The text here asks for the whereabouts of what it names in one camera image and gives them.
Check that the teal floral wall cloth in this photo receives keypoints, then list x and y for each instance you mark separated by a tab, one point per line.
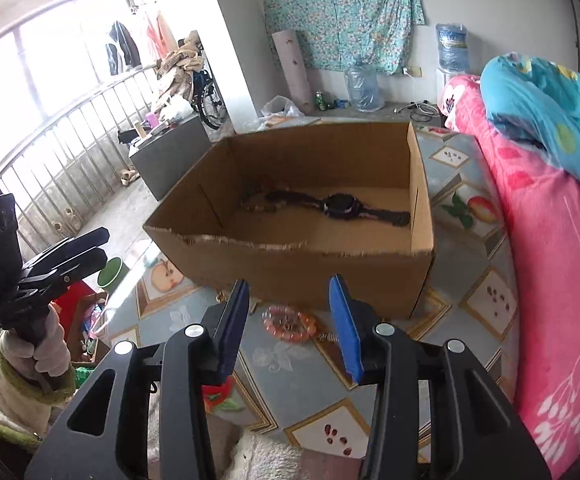
340	10

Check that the dark hanging jacket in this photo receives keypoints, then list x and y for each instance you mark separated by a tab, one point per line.
125	42

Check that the wheelchair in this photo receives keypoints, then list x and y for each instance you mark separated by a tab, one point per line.
212	102

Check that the brown cardboard box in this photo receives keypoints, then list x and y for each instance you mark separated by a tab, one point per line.
320	270

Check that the pair of beige slippers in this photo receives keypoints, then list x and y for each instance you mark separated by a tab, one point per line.
130	177

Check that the pile of beige clothes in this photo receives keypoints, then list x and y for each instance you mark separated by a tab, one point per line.
180	67

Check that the blue water dispenser bottle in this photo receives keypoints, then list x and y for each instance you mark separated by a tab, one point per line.
452	45

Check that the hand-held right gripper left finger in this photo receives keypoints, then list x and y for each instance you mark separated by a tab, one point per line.
234	327

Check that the black wrist watch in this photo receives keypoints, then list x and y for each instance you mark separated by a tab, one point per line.
337	205

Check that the metal balcony railing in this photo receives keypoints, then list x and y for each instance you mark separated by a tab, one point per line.
70	160

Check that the white water dispenser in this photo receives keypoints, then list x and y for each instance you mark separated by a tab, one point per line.
442	90

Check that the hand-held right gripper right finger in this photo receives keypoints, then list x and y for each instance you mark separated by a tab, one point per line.
345	330

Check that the green bucket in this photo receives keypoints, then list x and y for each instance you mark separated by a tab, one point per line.
112	275

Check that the red paper bag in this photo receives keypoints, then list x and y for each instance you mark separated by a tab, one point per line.
72	310

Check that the pink floral blanket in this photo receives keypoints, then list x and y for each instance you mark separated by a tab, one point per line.
545	260

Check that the wall socket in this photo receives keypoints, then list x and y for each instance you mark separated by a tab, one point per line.
414	72

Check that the grey cabinet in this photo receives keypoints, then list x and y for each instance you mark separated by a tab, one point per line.
170	160

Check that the blue patterned quilt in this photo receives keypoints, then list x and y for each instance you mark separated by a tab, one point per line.
545	105

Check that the person's left forearm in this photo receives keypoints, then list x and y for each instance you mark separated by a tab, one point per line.
5	410

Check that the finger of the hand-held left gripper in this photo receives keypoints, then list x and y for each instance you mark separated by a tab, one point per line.
87	237
85	262

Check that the person's left hand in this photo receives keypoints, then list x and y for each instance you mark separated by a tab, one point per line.
52	360

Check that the pink hanging garment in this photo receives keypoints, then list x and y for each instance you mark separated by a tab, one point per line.
157	35

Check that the clear plastic bag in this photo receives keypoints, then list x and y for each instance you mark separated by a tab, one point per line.
280	107

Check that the empty clear water jug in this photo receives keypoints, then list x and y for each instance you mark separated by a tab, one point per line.
364	87

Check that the white fluffy cloth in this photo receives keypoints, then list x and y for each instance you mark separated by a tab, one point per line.
265	457

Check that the fruit print tablecloth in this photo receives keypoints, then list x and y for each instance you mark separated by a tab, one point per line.
290	390

